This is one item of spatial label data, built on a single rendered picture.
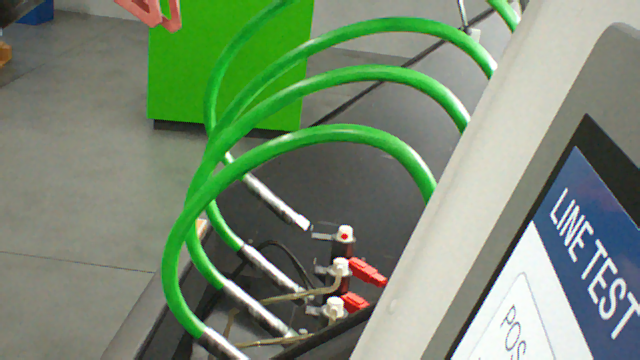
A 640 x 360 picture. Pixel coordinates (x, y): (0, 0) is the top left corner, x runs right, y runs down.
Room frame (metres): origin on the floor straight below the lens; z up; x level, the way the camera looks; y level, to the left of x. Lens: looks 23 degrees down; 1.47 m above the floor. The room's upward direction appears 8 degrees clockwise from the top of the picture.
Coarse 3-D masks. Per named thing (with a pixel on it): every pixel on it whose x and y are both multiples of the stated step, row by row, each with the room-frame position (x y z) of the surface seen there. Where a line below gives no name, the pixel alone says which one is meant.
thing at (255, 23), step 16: (288, 0) 0.72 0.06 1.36; (496, 0) 0.71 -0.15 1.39; (256, 16) 0.72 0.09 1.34; (272, 16) 0.72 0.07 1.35; (512, 16) 0.71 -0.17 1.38; (240, 32) 0.72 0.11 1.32; (512, 32) 0.71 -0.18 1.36; (224, 48) 0.72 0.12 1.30; (240, 48) 0.72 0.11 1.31; (224, 64) 0.72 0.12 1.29; (208, 80) 0.72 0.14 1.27; (208, 96) 0.72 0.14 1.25; (208, 112) 0.72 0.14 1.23; (208, 128) 0.72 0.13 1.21; (224, 160) 0.72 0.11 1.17
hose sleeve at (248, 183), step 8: (248, 176) 0.72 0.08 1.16; (240, 184) 0.72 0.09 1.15; (248, 184) 0.72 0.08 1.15; (256, 184) 0.72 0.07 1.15; (256, 192) 0.71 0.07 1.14; (264, 192) 0.72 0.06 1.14; (264, 200) 0.71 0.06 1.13; (272, 200) 0.72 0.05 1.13; (280, 200) 0.72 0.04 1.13; (272, 208) 0.71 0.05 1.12; (280, 208) 0.71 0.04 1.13; (288, 208) 0.72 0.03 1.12; (280, 216) 0.71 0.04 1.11; (288, 216) 0.71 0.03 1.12; (296, 216) 0.72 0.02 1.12; (288, 224) 0.71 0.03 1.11
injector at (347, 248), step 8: (336, 240) 0.71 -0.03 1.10; (352, 240) 0.71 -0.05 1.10; (336, 248) 0.71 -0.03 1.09; (344, 248) 0.70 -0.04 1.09; (352, 248) 0.71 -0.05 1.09; (336, 256) 0.71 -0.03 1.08; (344, 256) 0.70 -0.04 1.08; (352, 256) 0.71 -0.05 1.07; (328, 264) 0.72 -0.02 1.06; (320, 280) 0.71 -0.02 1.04
